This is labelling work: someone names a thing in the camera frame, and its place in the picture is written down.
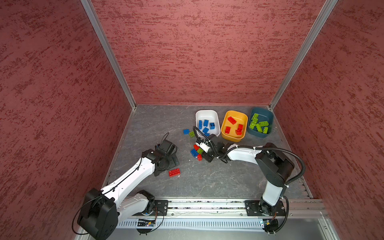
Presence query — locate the dark teal plastic container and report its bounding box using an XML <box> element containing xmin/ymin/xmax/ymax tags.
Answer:
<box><xmin>247</xmin><ymin>107</ymin><xmax>274</xmax><ymax>138</ymax></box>

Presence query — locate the aluminium corner post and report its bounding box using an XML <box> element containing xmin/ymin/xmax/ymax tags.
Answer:
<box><xmin>81</xmin><ymin>0</ymin><xmax>137</xmax><ymax>110</ymax></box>
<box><xmin>269</xmin><ymin>0</ymin><xmax>338</xmax><ymax>111</ymax></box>

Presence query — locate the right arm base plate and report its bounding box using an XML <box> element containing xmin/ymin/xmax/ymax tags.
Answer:
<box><xmin>244</xmin><ymin>200</ymin><xmax>286</xmax><ymax>217</ymax></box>

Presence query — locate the aluminium front rail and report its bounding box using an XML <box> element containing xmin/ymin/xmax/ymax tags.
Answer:
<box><xmin>157</xmin><ymin>198</ymin><xmax>330</xmax><ymax>219</ymax></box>

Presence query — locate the aluminium right corner post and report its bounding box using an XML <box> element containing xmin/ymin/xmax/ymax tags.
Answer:
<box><xmin>269</xmin><ymin>0</ymin><xmax>338</xmax><ymax>111</ymax></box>

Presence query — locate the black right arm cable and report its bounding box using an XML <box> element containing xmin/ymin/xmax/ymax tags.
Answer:
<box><xmin>192</xmin><ymin>125</ymin><xmax>306</xmax><ymax>185</ymax></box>

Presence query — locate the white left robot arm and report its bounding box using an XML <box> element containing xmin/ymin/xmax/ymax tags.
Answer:
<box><xmin>72</xmin><ymin>140</ymin><xmax>179</xmax><ymax>240</ymax></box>

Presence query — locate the white plastic container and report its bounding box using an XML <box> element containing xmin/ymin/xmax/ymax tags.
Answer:
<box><xmin>195</xmin><ymin>110</ymin><xmax>221</xmax><ymax>137</ymax></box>

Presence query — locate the red lego brick large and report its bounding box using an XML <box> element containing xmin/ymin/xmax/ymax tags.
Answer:
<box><xmin>237</xmin><ymin>124</ymin><xmax>244</xmax><ymax>132</ymax></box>
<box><xmin>169</xmin><ymin>168</ymin><xmax>181</xmax><ymax>178</ymax></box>

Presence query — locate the yellow plastic container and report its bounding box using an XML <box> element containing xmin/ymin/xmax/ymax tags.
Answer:
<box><xmin>221</xmin><ymin>111</ymin><xmax>248</xmax><ymax>143</ymax></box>

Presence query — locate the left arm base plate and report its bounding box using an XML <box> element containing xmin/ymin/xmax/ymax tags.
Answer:
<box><xmin>150</xmin><ymin>200</ymin><xmax>169</xmax><ymax>216</ymax></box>

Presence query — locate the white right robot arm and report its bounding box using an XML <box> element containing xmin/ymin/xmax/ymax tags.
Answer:
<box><xmin>196</xmin><ymin>135</ymin><xmax>295</xmax><ymax>208</ymax></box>

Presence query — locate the white slotted cable duct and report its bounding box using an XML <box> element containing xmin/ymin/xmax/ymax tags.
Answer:
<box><xmin>117</xmin><ymin>218</ymin><xmax>265</xmax><ymax>232</ymax></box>

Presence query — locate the aluminium left corner post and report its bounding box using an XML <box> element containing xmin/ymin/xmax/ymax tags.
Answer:
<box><xmin>81</xmin><ymin>0</ymin><xmax>137</xmax><ymax>110</ymax></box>

